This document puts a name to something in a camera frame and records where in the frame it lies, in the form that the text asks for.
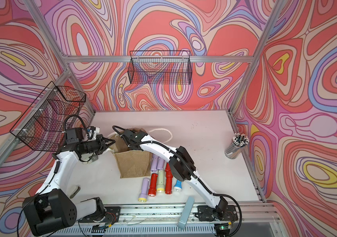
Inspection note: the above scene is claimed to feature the burlap tote bag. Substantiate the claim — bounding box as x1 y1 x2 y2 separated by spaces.
107 132 153 179

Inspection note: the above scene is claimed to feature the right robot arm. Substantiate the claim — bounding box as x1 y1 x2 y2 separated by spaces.
112 125 243 222

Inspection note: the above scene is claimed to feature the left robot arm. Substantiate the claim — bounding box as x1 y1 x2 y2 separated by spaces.
21 115 115 237

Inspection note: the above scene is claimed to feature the small green white device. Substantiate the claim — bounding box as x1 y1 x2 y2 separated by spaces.
88 154 98 163

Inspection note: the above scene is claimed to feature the purple flashlight top left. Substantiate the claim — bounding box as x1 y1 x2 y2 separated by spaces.
150 154 159 173

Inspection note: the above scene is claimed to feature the purple flashlight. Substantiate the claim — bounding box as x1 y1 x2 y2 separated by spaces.
157 158 166 170
138 178 149 202
150 154 159 173

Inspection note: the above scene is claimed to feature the red flashlight top row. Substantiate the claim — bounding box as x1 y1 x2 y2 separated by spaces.
165 163 171 172

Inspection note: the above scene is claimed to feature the red flashlight bottom middle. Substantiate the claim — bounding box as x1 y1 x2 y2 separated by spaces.
165 171 173 195

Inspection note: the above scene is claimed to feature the red flashlight bottom left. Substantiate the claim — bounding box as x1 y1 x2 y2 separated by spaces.
148 173 158 197

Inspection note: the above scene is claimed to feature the green flashlight bottom row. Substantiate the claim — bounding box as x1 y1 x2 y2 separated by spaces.
157 170 165 193

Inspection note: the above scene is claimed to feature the purple flashlight bottom left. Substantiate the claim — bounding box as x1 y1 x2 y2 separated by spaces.
138 178 149 202

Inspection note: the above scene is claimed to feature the blue flashlight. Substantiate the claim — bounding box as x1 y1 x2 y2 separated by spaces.
173 180 182 192

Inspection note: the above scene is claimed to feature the grey blue bar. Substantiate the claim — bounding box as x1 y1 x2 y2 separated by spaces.
177 197 195 230

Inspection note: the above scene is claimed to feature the cup of pens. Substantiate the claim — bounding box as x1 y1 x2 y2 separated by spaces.
224 133 249 160

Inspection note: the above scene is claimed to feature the left wire basket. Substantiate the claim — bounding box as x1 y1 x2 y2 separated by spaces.
9 82 86 152

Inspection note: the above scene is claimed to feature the wire basket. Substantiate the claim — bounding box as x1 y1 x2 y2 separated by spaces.
128 49 192 85
9 82 86 152

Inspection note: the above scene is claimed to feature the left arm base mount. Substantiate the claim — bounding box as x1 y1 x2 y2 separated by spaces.
79 206 121 224

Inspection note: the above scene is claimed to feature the back wire basket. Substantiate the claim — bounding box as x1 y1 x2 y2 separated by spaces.
128 49 192 85

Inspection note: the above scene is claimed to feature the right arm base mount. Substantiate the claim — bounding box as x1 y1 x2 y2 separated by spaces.
194 205 239 223

